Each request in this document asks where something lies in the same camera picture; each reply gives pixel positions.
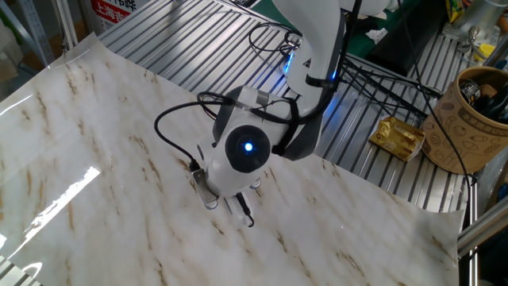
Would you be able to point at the marble pattern sheet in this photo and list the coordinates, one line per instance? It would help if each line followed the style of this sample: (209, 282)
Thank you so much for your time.
(119, 218)

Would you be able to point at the red and white sign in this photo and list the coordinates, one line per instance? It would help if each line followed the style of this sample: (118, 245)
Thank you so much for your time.
(111, 12)

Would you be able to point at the white crumpled tissue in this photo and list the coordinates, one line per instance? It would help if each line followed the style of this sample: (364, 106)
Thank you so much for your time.
(376, 35)

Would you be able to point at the gold snack packet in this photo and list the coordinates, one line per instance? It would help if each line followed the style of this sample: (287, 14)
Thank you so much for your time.
(397, 137)

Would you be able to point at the small yellow item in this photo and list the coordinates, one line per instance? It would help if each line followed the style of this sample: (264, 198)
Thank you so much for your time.
(486, 51)

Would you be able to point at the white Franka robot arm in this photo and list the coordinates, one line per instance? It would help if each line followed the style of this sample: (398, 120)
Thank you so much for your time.
(317, 32)

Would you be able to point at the aluminium frame post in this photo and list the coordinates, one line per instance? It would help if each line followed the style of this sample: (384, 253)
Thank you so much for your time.
(484, 228)
(65, 24)

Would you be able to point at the black tape roll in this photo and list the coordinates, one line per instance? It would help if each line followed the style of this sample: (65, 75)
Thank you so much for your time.
(468, 85)

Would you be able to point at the black box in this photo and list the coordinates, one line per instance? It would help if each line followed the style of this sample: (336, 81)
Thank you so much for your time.
(405, 39)

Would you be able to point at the colourful snack bag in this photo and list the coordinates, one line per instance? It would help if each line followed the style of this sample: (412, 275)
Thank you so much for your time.
(454, 10)

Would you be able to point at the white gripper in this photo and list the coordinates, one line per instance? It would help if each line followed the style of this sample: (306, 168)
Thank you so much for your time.
(234, 210)

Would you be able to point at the brown paper bucket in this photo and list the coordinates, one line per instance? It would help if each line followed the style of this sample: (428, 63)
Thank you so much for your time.
(456, 135)

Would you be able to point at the grey slotted shelf upright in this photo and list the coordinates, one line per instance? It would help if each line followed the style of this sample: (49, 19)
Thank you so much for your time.
(35, 32)

